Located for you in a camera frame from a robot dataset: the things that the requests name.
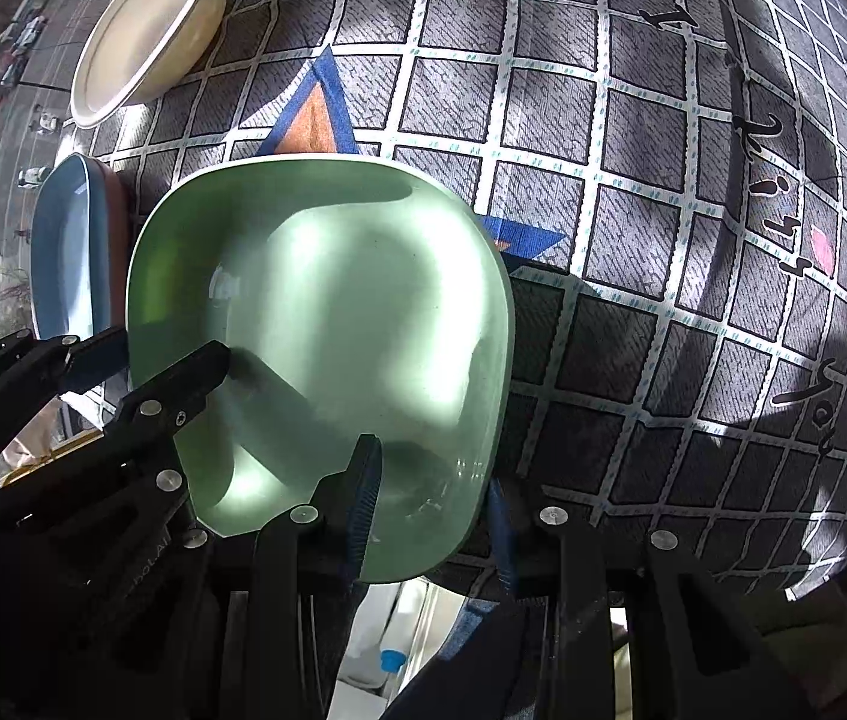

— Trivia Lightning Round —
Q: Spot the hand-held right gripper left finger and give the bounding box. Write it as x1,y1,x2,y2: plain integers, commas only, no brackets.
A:
219,433,384,720

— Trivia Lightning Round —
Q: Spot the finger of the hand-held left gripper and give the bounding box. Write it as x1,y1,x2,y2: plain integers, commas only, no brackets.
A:
0,325,129,458
0,340,234,541

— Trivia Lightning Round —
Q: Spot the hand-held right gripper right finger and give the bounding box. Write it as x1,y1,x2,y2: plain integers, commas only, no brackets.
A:
484,478,795,720

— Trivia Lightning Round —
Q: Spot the green square plate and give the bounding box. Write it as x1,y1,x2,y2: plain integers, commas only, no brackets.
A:
125,154,518,584

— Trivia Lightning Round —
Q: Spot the blue plate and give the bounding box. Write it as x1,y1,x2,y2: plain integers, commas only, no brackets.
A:
30,153,115,342

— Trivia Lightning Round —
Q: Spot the pink plate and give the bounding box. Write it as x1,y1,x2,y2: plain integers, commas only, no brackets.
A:
82,156,131,320

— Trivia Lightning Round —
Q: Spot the white container with blue cap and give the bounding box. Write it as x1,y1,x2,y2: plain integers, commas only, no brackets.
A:
339,583,433,692

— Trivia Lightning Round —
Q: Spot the white bowl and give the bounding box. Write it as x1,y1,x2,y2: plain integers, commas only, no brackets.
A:
69,0,228,129

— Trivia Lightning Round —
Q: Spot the grey checked printed blanket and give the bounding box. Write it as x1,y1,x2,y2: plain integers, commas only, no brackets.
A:
55,0,847,605

